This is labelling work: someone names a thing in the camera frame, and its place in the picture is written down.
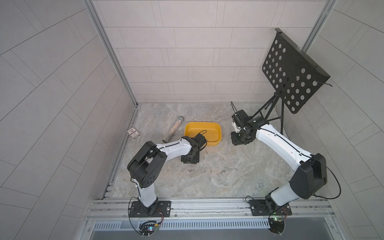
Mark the aluminium mounting rail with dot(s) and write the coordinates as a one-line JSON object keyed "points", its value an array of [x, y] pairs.
{"points": [[213, 208]]}

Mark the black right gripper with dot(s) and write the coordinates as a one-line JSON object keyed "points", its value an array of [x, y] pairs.
{"points": [[235, 141]]}

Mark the controller circuit board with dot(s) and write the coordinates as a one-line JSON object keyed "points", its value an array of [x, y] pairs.
{"points": [[148, 228], [277, 226]]}

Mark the playing card box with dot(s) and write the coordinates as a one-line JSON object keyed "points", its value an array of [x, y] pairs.
{"points": [[133, 133]]}

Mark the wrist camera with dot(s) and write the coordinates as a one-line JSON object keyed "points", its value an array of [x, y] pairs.
{"points": [[201, 141], [240, 118]]}

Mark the left controller circuit board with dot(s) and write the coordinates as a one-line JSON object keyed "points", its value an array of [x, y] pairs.
{"points": [[148, 228]]}

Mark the black perforated music stand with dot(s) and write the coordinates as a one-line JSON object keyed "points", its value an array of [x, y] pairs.
{"points": [[294, 75]]}

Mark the right controller circuit board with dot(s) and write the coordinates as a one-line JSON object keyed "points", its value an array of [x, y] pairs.
{"points": [[277, 226]]}

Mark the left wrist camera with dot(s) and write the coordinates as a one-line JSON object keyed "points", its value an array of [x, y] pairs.
{"points": [[201, 141]]}

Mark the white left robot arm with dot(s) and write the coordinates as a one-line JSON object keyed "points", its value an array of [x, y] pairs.
{"points": [[146, 165]]}

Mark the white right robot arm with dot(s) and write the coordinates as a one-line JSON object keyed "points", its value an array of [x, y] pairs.
{"points": [[310, 170]]}

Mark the yellow plastic storage box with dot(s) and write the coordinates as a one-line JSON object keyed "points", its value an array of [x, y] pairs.
{"points": [[210, 130]]}

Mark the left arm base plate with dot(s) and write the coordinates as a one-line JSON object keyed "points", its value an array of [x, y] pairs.
{"points": [[157, 209]]}

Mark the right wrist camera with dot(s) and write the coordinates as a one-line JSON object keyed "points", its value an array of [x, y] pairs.
{"points": [[240, 118]]}

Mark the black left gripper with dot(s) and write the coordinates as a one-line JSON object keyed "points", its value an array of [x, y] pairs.
{"points": [[195, 161]]}

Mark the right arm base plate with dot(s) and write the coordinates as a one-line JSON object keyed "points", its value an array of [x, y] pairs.
{"points": [[267, 208]]}

